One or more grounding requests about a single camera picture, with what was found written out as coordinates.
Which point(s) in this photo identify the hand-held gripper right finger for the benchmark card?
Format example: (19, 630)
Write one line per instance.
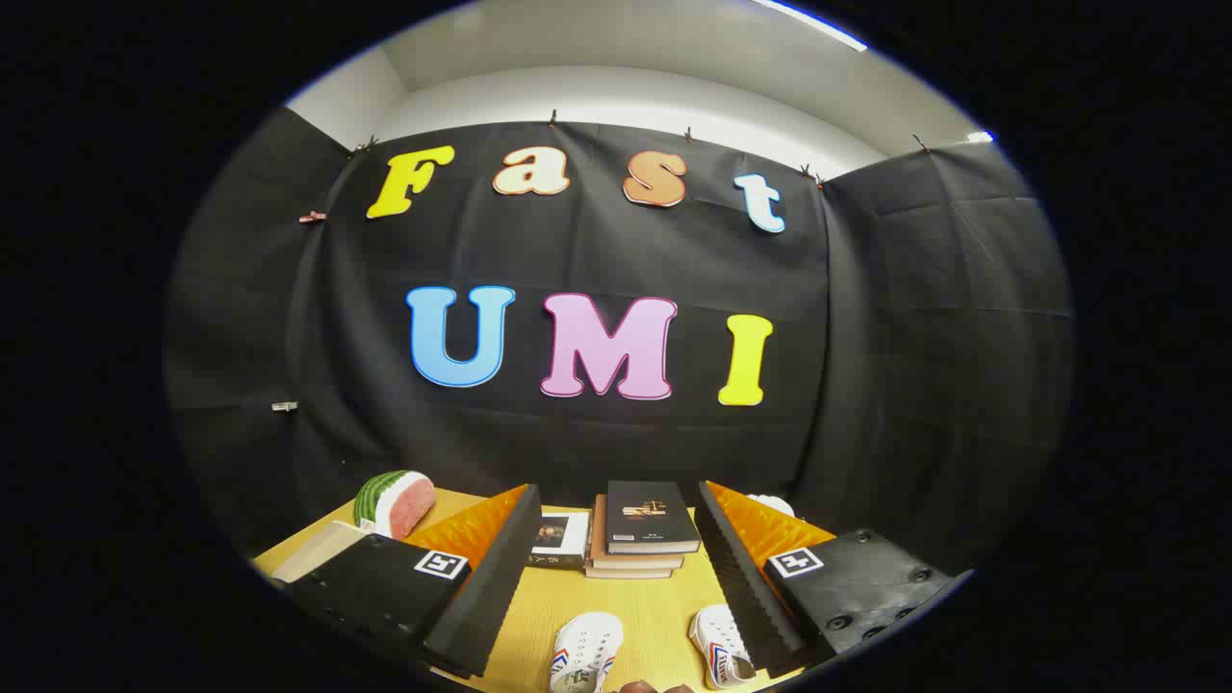
(746, 587)

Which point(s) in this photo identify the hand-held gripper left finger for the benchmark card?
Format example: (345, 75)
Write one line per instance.
(486, 597)

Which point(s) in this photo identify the white canvas shoe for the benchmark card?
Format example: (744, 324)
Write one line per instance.
(585, 653)
(717, 643)

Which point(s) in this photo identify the beige fabric storage box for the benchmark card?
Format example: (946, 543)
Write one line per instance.
(318, 551)

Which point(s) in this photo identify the white plush pouch with eyes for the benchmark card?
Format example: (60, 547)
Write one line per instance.
(772, 503)

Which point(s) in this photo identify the white portrait cover book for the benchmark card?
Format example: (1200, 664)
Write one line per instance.
(558, 539)

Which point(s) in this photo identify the brown cover book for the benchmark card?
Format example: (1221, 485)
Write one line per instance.
(630, 560)

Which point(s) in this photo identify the thin brown book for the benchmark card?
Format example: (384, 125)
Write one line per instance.
(626, 573)

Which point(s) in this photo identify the watermelon slice plush toy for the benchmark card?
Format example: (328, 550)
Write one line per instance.
(397, 500)

